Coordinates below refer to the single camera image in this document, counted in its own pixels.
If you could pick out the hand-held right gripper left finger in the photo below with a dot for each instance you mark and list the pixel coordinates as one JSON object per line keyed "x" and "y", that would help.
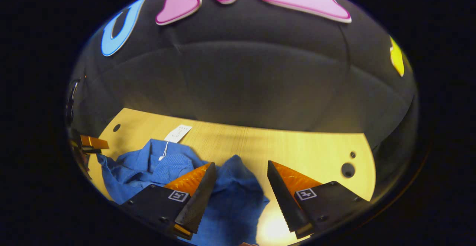
{"x": 199, "y": 201}

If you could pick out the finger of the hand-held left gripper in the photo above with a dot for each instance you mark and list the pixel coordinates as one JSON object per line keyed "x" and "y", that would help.
{"x": 95, "y": 142}

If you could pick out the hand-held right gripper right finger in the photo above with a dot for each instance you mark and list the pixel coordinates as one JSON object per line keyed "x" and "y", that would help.
{"x": 284, "y": 197}

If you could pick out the white paper hang tag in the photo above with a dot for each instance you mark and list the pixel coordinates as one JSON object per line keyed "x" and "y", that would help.
{"x": 179, "y": 132}

